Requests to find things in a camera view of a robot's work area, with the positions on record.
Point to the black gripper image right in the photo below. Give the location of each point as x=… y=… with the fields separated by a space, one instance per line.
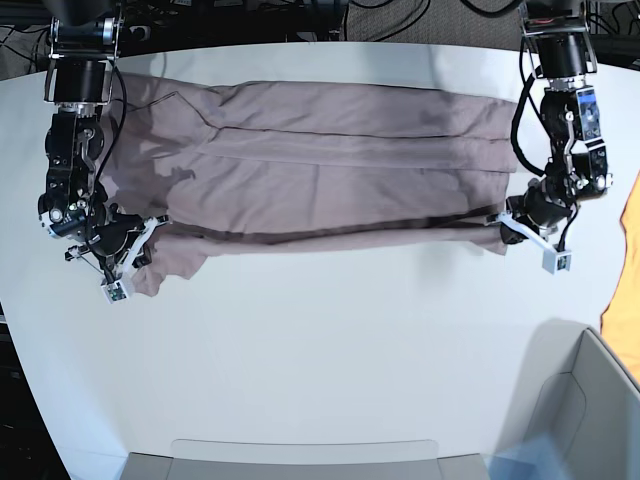
x=542 y=207

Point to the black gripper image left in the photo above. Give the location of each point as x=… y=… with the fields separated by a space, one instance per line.
x=110 y=233

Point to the mauve pink T-shirt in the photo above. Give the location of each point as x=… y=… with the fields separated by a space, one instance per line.
x=291 y=167

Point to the orange cloth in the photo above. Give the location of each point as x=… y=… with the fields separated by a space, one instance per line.
x=620 y=323

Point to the grey plastic bin right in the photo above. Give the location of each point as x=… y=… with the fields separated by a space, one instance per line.
x=592 y=414

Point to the grey tray bottom edge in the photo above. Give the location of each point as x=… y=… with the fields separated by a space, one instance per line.
x=199 y=459

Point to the blue cloth in bin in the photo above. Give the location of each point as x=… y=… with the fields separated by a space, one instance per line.
x=535 y=459

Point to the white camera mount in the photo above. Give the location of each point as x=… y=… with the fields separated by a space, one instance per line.
x=117 y=284
x=554 y=260

